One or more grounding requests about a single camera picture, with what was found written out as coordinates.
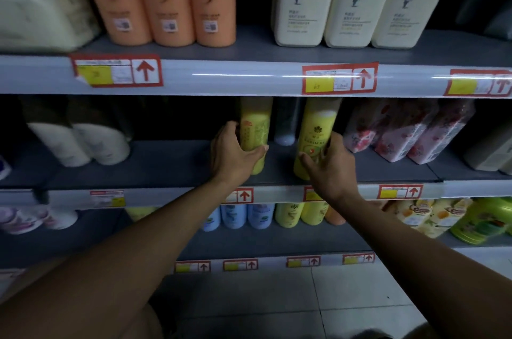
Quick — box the pink floral bottle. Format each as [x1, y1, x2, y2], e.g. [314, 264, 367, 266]
[407, 101, 477, 166]
[343, 101, 395, 153]
[375, 101, 439, 163]

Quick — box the white shampoo bottle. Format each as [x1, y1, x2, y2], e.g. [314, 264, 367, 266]
[68, 98, 131, 166]
[23, 98, 91, 167]

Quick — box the grey metal shelf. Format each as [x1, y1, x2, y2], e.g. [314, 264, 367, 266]
[0, 0, 512, 300]

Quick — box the small orange bottle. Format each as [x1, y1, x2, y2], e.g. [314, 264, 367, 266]
[324, 206, 347, 226]

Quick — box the person's left hand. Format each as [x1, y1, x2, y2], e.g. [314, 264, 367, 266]
[209, 121, 270, 188]

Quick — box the person's left forearm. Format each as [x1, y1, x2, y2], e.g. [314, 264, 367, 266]
[0, 178, 241, 339]

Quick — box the small light blue bottle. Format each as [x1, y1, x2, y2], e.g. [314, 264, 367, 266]
[202, 206, 221, 232]
[220, 204, 248, 230]
[247, 204, 276, 230]

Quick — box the white wrapped pack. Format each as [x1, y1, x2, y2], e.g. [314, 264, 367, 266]
[0, 0, 101, 54]

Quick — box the person's right hand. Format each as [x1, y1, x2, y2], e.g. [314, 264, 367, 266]
[298, 131, 362, 205]

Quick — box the yellow shampoo bottle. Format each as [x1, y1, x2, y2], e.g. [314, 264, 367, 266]
[239, 96, 274, 176]
[293, 96, 343, 182]

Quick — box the small yellow bottle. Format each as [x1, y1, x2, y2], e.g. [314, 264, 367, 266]
[300, 201, 330, 226]
[125, 206, 159, 223]
[275, 202, 306, 229]

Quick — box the person's right forearm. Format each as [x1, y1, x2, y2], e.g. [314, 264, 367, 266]
[330, 192, 512, 339]

